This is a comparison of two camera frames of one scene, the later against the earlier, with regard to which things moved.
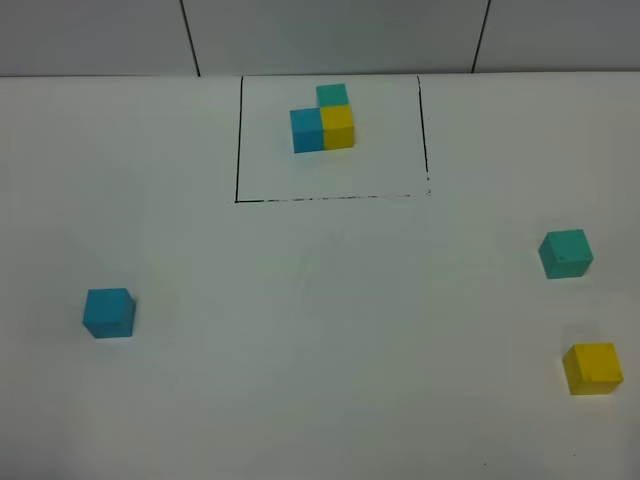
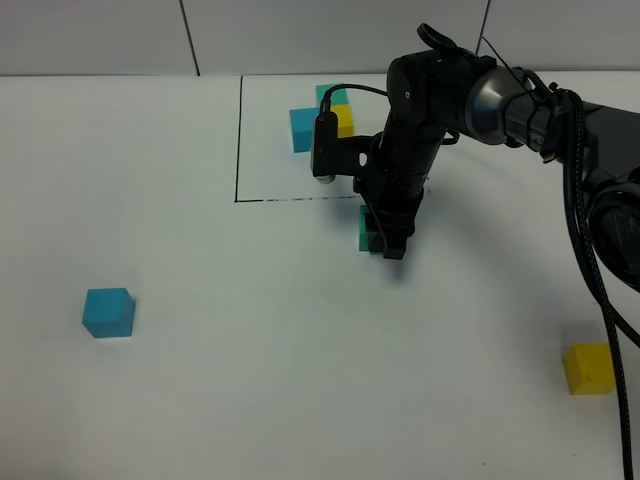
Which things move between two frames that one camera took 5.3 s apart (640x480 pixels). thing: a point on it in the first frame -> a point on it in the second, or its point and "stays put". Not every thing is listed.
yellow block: x=592 y=368 stays put
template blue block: x=306 y=130 stays put
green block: x=565 y=254 -> x=364 y=244
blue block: x=109 y=313 stays put
